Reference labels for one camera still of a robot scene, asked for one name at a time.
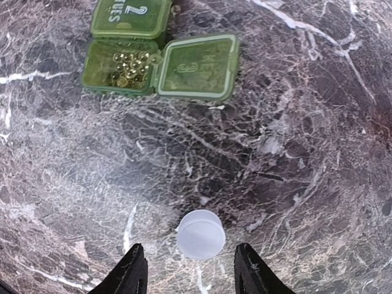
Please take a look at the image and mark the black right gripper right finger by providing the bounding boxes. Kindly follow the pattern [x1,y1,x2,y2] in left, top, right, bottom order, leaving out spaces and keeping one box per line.
[234,243,295,294]

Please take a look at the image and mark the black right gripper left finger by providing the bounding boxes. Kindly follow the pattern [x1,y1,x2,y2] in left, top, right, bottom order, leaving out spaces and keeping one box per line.
[93,243,148,294]

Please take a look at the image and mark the yellow gel pills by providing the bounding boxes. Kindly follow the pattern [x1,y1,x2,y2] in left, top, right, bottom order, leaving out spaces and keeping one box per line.
[107,51,151,90]

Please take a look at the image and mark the white small bottle cap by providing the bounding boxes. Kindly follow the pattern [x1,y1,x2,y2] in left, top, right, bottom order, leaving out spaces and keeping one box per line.
[176,209,226,260]

